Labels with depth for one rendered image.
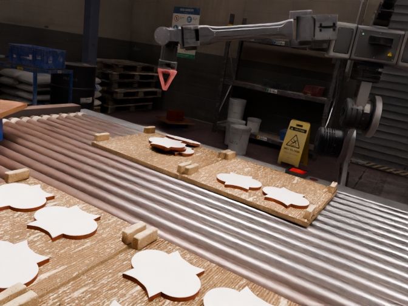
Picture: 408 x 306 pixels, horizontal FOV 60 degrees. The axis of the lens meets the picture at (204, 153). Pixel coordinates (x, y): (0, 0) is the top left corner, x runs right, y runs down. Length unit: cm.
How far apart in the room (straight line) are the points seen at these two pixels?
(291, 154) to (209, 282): 421
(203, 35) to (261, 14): 510
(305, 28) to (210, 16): 560
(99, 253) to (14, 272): 14
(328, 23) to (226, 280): 88
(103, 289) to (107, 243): 14
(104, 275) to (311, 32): 94
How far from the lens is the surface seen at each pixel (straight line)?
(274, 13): 626
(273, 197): 105
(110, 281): 64
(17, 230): 79
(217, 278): 68
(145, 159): 123
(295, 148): 480
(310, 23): 123
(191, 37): 128
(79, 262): 69
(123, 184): 106
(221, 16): 667
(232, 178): 113
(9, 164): 120
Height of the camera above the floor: 132
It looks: 16 degrees down
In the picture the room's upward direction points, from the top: 9 degrees clockwise
